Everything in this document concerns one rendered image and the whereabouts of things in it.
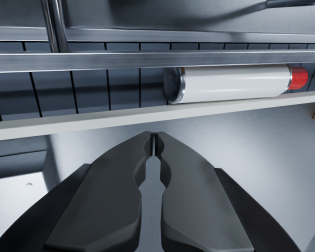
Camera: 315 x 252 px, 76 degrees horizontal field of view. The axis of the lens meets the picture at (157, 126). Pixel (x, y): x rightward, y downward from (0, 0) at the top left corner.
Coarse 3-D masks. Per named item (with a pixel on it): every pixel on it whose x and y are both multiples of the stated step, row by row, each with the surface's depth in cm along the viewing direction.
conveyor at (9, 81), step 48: (0, 48) 19; (48, 48) 20; (96, 48) 22; (144, 48) 23; (192, 48) 25; (240, 48) 28; (288, 48) 30; (0, 96) 21; (48, 96) 22; (96, 96) 24; (144, 96) 26
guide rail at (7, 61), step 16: (0, 64) 13; (16, 64) 13; (32, 64) 13; (48, 64) 14; (64, 64) 14; (80, 64) 14; (96, 64) 15; (112, 64) 15; (128, 64) 15; (144, 64) 16; (160, 64) 16; (176, 64) 17; (192, 64) 17; (208, 64) 18; (224, 64) 18; (240, 64) 19
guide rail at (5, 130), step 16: (288, 96) 31; (304, 96) 31; (96, 112) 23; (112, 112) 23; (128, 112) 23; (144, 112) 23; (160, 112) 24; (176, 112) 24; (192, 112) 25; (208, 112) 26; (224, 112) 27; (0, 128) 19; (16, 128) 19; (32, 128) 20; (48, 128) 20; (64, 128) 21; (80, 128) 21
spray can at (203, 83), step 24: (168, 72) 25; (192, 72) 21; (216, 72) 22; (240, 72) 24; (264, 72) 25; (288, 72) 26; (168, 96) 25; (192, 96) 23; (216, 96) 24; (240, 96) 25; (264, 96) 27
